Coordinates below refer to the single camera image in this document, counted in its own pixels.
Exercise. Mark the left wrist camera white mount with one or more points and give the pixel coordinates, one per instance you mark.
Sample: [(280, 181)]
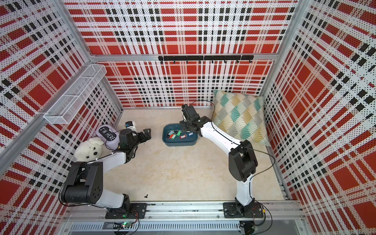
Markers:
[(130, 125)]

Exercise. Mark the patterned green yellow pillow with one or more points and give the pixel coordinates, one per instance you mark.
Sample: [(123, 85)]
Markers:
[(240, 116)]

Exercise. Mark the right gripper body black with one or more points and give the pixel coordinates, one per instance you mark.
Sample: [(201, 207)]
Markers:
[(186, 125)]

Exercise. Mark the teal plastic storage box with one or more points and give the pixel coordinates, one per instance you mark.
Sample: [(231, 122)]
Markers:
[(173, 129)]

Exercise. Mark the white wire mesh shelf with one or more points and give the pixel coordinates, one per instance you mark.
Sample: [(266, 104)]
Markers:
[(71, 101)]

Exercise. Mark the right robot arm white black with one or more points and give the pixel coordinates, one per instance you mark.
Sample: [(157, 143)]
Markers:
[(242, 161)]

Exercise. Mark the white plush bear toy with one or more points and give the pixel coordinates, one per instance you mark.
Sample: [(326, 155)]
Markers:
[(89, 150)]

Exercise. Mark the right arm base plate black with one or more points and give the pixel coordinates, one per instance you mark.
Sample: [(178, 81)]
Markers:
[(236, 210)]

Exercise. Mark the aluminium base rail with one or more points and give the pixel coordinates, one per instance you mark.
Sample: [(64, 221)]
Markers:
[(191, 211)]

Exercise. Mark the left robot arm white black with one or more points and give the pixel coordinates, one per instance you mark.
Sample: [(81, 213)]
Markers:
[(84, 183)]

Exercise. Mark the black wall hook rail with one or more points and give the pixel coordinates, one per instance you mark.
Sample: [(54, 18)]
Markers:
[(207, 58)]

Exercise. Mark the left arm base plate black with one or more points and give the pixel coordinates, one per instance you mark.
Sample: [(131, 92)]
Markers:
[(131, 211)]

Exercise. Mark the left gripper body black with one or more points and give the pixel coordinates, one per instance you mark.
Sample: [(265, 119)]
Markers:
[(133, 144)]

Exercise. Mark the purple clock with yellow knob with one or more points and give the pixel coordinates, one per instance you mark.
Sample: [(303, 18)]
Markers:
[(109, 136)]

